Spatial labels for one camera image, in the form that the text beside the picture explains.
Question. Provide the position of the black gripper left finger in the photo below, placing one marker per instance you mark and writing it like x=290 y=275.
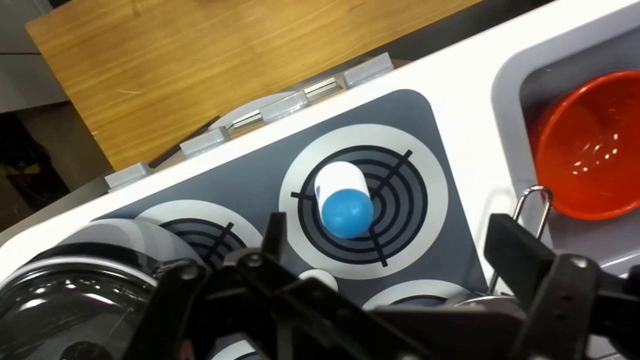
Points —
x=220 y=307

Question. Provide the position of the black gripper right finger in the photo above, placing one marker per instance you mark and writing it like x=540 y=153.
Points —
x=566 y=307

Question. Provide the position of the blue and white ball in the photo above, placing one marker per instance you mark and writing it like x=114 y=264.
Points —
x=343 y=210

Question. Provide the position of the grey stove knob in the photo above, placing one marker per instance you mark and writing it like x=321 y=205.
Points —
x=127 y=175
x=288 y=104
x=205 y=141
x=369 y=71

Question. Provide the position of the red colander bowl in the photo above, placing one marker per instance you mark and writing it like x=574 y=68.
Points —
x=587 y=147

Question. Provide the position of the white toy kitchen unit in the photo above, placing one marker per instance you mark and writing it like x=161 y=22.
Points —
x=467 y=100

